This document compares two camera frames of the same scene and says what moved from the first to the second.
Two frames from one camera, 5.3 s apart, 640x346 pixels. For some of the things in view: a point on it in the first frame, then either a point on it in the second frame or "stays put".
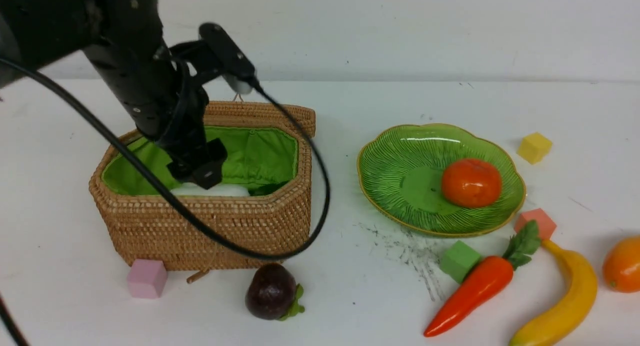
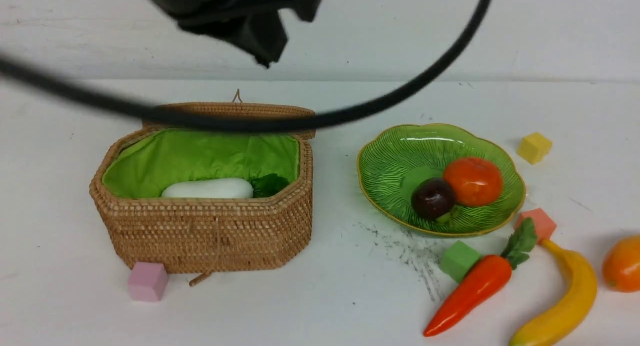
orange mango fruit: (621, 266) stays put
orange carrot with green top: (484, 278) stays put
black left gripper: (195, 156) to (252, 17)
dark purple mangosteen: (271, 293) to (431, 196)
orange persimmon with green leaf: (471, 183) stays put
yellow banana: (581, 289) stays put
